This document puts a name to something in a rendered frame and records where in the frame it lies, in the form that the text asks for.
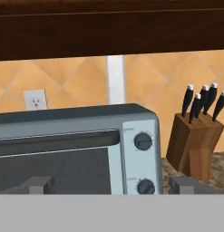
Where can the dark round timer knob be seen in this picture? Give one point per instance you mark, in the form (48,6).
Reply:
(145,187)

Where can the dark round temperature knob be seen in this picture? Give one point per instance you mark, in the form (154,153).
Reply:
(143,141)

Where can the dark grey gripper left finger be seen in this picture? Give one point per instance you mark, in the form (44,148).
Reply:
(37,185)

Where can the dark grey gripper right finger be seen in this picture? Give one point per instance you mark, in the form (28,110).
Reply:
(186,185)

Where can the brown wooden knife block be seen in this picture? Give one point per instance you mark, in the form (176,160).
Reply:
(193,148)

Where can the toaster oven glass door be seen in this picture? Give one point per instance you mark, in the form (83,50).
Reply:
(71,169)

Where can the grey toaster oven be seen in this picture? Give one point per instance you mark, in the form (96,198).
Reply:
(86,120)

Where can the white wall socket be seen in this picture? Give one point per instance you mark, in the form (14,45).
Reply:
(35,99)

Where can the dark brown wall cupboard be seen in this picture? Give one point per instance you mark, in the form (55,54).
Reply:
(111,28)

